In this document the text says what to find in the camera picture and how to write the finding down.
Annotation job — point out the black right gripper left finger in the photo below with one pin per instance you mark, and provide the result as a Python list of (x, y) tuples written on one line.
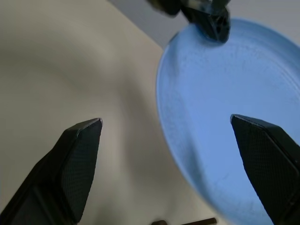
[(70, 164)]

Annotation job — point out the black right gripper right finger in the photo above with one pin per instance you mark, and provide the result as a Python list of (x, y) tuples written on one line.
[(269, 164)]

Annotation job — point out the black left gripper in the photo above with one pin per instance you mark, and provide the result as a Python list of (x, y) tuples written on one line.
[(168, 5)]

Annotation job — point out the blue round plate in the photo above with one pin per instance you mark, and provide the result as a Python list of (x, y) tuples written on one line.
[(222, 93)]

